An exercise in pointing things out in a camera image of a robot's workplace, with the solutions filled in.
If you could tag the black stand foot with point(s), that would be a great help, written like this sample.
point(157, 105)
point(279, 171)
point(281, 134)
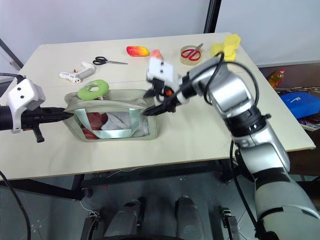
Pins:
point(230, 222)
point(90, 226)

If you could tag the yellow oil bottle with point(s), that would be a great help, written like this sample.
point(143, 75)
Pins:
point(276, 78)

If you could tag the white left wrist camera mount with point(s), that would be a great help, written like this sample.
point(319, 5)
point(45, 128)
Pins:
point(22, 93)

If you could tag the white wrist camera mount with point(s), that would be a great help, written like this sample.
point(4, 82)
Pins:
point(22, 93)
point(162, 71)

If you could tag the black table frame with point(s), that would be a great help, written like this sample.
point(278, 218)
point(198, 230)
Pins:
point(150, 173)

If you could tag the red scissors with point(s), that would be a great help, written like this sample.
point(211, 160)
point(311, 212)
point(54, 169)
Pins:
point(191, 54)

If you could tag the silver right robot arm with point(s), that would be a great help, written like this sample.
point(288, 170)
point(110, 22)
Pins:
point(232, 87)

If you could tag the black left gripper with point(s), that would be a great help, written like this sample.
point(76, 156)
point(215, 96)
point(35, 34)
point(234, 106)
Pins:
point(31, 118)

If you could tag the black scissors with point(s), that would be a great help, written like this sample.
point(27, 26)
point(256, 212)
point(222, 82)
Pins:
point(99, 60)

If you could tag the clear tape roll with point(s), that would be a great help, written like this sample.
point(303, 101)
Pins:
point(186, 61)

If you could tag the yellow foam block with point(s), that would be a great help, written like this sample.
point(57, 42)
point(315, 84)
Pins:
point(233, 40)
point(217, 50)
point(230, 55)

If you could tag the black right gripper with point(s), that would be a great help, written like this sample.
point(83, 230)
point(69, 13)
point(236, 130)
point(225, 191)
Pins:
point(160, 87)

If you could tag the blue box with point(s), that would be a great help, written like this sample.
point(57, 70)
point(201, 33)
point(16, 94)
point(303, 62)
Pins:
point(300, 102)

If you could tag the red yellow toy mango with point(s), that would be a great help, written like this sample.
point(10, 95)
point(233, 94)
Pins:
point(136, 51)

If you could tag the black upright pole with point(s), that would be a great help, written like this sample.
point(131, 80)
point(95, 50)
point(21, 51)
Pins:
point(212, 15)

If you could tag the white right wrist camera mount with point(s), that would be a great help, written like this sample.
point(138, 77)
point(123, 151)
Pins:
point(162, 71)

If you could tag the dark rounded robot leg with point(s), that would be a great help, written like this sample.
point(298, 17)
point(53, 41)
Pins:
point(125, 220)
point(187, 217)

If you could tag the white glue gun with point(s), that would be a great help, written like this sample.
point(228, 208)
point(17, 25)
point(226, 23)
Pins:
point(83, 72)

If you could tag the grey slanted bar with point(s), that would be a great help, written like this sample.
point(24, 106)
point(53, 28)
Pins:
point(10, 53)

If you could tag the pink toy peach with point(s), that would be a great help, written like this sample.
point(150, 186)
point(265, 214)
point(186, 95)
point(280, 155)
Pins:
point(156, 53)

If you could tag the stack of printed papers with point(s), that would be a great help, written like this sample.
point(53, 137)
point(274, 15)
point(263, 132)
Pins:
point(311, 123)

